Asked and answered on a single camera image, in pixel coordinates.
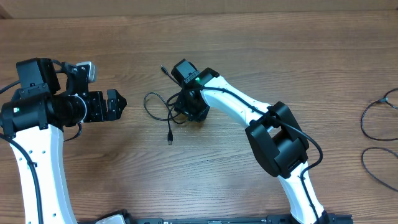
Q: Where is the thin black USB cable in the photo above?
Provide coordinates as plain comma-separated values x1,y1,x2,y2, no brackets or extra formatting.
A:
142,64,190,146

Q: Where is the thick black USB cable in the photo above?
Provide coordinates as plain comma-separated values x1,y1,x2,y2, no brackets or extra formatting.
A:
361,146,398,192

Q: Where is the braided cable silver plug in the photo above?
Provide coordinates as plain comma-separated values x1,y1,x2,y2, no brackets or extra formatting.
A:
359,88,397,142

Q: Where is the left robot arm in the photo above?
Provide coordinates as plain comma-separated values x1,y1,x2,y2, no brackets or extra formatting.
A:
1,58,127,223

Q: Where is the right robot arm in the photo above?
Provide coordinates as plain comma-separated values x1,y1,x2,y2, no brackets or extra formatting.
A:
171,59,327,223

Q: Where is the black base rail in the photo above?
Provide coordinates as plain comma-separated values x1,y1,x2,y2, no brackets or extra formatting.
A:
77,208,354,224

